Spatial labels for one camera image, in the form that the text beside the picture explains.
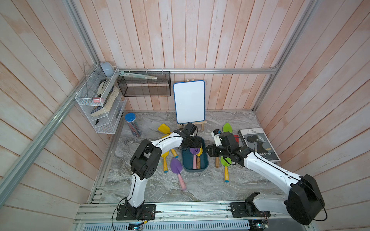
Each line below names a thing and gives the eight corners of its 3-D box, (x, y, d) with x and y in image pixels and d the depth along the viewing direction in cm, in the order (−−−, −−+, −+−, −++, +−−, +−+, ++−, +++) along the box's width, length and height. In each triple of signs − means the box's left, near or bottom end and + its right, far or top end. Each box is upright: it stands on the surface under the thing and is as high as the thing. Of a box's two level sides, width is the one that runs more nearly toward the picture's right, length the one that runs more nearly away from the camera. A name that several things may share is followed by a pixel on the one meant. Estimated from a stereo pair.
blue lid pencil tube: (131, 137, 106) (123, 120, 91) (133, 130, 110) (126, 112, 95) (140, 137, 106) (133, 120, 91) (142, 130, 110) (135, 112, 95)
